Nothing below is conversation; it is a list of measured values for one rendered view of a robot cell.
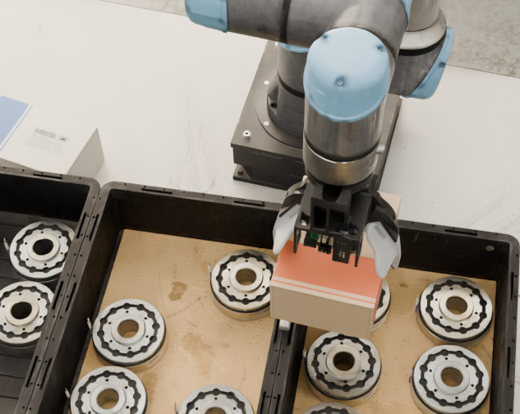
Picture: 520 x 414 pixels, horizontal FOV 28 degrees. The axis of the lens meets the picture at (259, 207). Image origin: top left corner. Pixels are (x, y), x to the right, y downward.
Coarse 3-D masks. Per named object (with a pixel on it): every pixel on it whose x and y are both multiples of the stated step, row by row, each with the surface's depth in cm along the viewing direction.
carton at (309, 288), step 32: (384, 192) 123; (288, 256) 118; (320, 256) 118; (352, 256) 118; (288, 288) 116; (320, 288) 116; (352, 288) 116; (288, 320) 122; (320, 320) 120; (352, 320) 118
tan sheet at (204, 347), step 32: (128, 256) 154; (160, 256) 154; (192, 256) 154; (128, 288) 151; (160, 288) 151; (192, 288) 151; (192, 320) 148; (224, 320) 147; (256, 320) 147; (192, 352) 145; (224, 352) 144; (256, 352) 144; (160, 384) 142; (192, 384) 142; (224, 384) 142; (256, 384) 142
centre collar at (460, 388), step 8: (440, 368) 138; (448, 368) 139; (456, 368) 138; (464, 368) 138; (440, 376) 138; (464, 376) 138; (440, 384) 137; (464, 384) 137; (448, 392) 136; (456, 392) 136
